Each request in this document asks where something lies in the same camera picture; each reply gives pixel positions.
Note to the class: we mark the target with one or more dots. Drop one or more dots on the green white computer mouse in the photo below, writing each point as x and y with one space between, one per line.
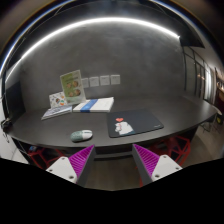
79 136

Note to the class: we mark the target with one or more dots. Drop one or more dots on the red stool right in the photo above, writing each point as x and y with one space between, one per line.
178 148

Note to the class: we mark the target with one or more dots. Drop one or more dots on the green upright menu card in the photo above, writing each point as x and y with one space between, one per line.
73 88

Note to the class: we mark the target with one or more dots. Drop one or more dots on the white wall socket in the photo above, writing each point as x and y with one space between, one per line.
115 79
94 81
85 82
104 80

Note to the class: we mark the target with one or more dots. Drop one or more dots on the white blue book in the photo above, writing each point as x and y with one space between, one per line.
95 105

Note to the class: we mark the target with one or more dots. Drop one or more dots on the red stool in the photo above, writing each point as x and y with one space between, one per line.
43 157
178 148

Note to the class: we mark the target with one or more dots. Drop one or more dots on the small illustrated card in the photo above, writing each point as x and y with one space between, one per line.
57 99

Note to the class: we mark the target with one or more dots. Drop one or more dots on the black mouse pad with cartoon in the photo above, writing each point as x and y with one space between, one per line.
126 123

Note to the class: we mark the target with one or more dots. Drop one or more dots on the flat grey magazine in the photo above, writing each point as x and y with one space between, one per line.
57 111

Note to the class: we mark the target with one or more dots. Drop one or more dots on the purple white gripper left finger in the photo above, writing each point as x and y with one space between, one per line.
76 167

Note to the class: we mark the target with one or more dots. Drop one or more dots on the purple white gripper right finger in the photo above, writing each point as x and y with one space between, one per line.
151 166

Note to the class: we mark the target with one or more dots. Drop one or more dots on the dark glass partition frame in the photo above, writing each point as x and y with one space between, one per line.
199 80

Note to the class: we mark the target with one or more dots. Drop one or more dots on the black monitor at left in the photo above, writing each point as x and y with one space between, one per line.
15 104

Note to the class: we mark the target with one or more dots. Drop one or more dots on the red stool left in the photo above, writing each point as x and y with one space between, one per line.
43 157

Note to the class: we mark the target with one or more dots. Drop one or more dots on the curved ceiling light strip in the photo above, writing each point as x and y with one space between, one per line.
88 22

